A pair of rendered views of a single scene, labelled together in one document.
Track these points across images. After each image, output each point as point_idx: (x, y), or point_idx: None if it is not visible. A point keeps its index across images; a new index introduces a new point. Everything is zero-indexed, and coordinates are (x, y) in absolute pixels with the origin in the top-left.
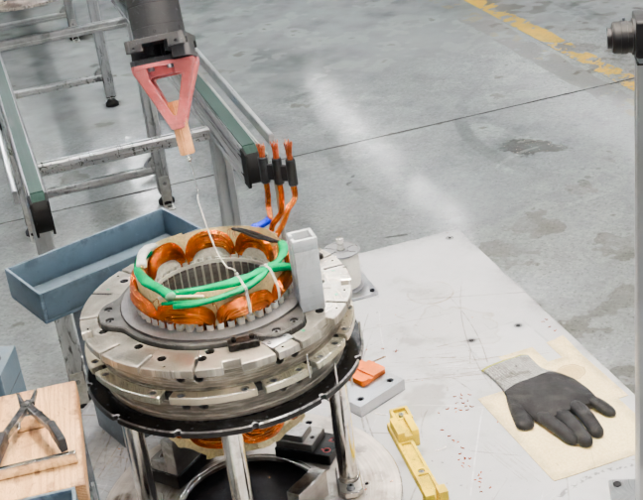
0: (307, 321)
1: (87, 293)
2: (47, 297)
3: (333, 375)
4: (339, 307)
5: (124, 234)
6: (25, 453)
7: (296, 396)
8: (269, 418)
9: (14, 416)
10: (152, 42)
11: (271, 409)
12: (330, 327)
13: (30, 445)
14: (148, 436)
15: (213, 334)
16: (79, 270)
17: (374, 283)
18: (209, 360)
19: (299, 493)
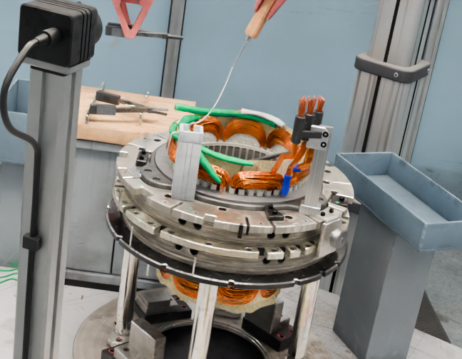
0: (154, 187)
1: (353, 184)
2: (338, 159)
3: (144, 248)
4: (165, 203)
5: (454, 209)
6: (114, 116)
7: (127, 226)
8: (109, 212)
9: (138, 103)
10: None
11: (121, 216)
12: (165, 217)
13: (121, 118)
14: (344, 342)
15: (162, 151)
16: (417, 200)
17: None
18: (135, 149)
19: (134, 321)
